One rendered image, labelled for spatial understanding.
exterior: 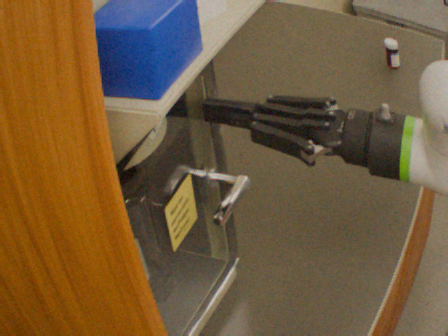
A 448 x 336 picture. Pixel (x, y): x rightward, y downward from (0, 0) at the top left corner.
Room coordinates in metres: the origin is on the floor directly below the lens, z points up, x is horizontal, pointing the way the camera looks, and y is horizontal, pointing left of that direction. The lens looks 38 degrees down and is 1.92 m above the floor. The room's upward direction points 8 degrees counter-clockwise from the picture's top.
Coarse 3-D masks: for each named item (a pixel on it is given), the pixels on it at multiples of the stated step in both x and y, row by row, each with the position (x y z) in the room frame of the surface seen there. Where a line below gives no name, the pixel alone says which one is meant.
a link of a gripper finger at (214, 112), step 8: (208, 104) 0.89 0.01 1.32; (216, 104) 0.89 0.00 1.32; (224, 104) 0.88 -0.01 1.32; (232, 104) 0.88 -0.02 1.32; (208, 112) 0.89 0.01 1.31; (216, 112) 0.89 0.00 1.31; (224, 112) 0.88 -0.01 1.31; (240, 112) 0.87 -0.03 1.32; (248, 112) 0.87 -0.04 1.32; (208, 120) 0.89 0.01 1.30; (216, 120) 0.89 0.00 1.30; (224, 120) 0.88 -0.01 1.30
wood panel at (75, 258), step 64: (0, 0) 0.60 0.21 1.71; (64, 0) 0.56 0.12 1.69; (0, 64) 0.61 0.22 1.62; (64, 64) 0.56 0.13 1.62; (0, 128) 0.62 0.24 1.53; (64, 128) 0.57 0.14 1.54; (0, 192) 0.64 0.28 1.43; (64, 192) 0.58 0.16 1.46; (0, 256) 0.67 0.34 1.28; (64, 256) 0.60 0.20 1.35; (128, 256) 0.56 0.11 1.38; (0, 320) 0.74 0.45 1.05; (64, 320) 0.63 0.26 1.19; (128, 320) 0.57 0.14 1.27
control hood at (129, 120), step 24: (240, 0) 0.85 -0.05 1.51; (264, 0) 0.87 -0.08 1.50; (216, 24) 0.78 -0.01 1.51; (240, 24) 0.79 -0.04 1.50; (216, 48) 0.73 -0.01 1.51; (192, 72) 0.68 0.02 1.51; (168, 96) 0.64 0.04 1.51; (120, 120) 0.63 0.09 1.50; (144, 120) 0.62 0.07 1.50; (120, 144) 0.64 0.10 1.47
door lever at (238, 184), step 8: (216, 168) 0.90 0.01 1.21; (216, 176) 0.89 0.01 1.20; (224, 176) 0.89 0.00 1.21; (240, 176) 0.88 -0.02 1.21; (216, 184) 0.89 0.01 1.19; (232, 184) 0.87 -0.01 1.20; (240, 184) 0.86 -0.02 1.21; (248, 184) 0.87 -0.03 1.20; (232, 192) 0.85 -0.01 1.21; (240, 192) 0.85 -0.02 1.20; (224, 200) 0.84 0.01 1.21; (232, 200) 0.84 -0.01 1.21; (224, 208) 0.82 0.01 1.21; (232, 208) 0.83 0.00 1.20; (216, 216) 0.81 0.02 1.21; (224, 216) 0.81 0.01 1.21; (216, 224) 0.81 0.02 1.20; (224, 224) 0.80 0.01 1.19
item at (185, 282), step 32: (192, 96) 0.88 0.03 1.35; (160, 128) 0.80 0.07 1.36; (192, 128) 0.87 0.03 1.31; (128, 160) 0.73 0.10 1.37; (160, 160) 0.79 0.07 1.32; (192, 160) 0.86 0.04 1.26; (224, 160) 0.93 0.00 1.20; (128, 192) 0.72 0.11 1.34; (160, 192) 0.78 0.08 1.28; (224, 192) 0.92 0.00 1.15; (160, 224) 0.76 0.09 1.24; (160, 256) 0.75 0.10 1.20; (192, 256) 0.82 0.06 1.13; (224, 256) 0.89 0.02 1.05; (160, 288) 0.73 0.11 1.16; (192, 288) 0.80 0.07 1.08; (192, 320) 0.78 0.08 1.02
